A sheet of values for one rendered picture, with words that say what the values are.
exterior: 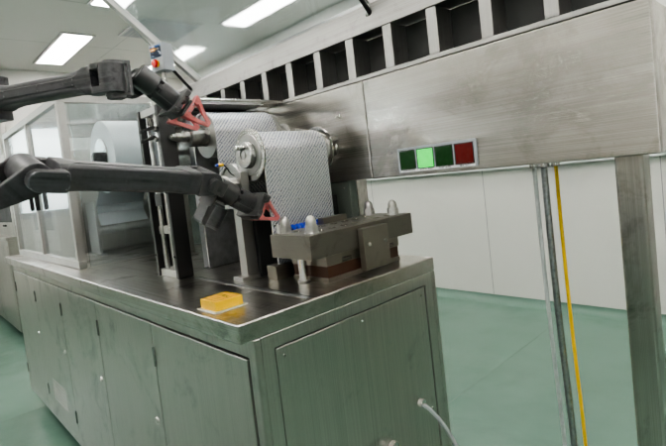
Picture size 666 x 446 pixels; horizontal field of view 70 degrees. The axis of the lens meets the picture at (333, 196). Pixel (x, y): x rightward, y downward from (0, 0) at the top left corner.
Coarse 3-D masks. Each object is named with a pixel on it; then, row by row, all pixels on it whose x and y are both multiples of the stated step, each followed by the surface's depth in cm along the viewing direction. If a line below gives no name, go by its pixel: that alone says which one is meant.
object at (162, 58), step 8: (152, 48) 172; (160, 48) 170; (168, 48) 173; (152, 56) 173; (160, 56) 171; (168, 56) 172; (152, 64) 171; (160, 64) 171; (168, 64) 172; (160, 72) 175
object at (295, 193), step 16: (272, 176) 131; (288, 176) 135; (304, 176) 139; (320, 176) 143; (272, 192) 130; (288, 192) 134; (304, 192) 138; (320, 192) 143; (288, 208) 134; (304, 208) 138; (320, 208) 142; (272, 224) 130
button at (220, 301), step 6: (216, 294) 110; (222, 294) 109; (228, 294) 108; (234, 294) 108; (240, 294) 107; (204, 300) 106; (210, 300) 105; (216, 300) 104; (222, 300) 104; (228, 300) 105; (234, 300) 106; (240, 300) 107; (204, 306) 107; (210, 306) 104; (216, 306) 103; (222, 306) 104; (228, 306) 105
